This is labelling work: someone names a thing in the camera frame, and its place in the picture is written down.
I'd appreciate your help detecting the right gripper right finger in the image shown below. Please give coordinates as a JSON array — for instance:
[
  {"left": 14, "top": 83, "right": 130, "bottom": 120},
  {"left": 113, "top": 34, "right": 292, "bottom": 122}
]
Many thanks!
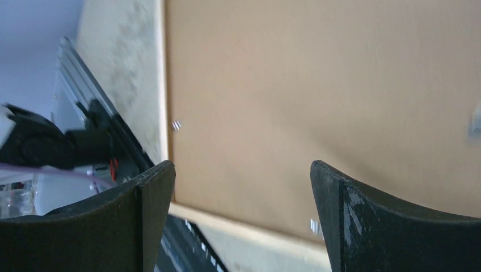
[{"left": 310, "top": 160, "right": 480, "bottom": 271}]

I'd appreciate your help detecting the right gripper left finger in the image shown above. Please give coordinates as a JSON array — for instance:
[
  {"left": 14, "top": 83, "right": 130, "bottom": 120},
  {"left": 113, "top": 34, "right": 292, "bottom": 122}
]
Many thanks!
[{"left": 1, "top": 160, "right": 176, "bottom": 271}]

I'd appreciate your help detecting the brown backing board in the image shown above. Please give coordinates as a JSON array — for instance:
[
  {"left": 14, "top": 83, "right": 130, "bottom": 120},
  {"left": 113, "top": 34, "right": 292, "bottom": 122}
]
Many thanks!
[{"left": 166, "top": 1, "right": 480, "bottom": 241}]

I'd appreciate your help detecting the orange wooden picture frame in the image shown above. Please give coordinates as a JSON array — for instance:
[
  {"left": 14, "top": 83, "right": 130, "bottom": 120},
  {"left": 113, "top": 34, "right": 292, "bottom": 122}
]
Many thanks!
[{"left": 154, "top": 1, "right": 331, "bottom": 271}]

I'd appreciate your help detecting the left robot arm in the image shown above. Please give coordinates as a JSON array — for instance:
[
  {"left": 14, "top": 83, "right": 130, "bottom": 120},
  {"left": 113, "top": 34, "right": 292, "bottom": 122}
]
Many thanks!
[{"left": 1, "top": 104, "right": 115, "bottom": 170}]

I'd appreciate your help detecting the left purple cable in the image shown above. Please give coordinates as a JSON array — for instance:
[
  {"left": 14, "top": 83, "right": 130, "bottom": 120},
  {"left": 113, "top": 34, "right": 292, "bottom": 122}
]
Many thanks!
[{"left": 0, "top": 162, "right": 113, "bottom": 189}]

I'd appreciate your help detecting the aluminium rail frame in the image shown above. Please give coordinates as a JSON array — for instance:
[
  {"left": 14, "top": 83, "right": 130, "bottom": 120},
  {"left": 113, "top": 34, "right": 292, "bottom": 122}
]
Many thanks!
[{"left": 0, "top": 36, "right": 121, "bottom": 219}]

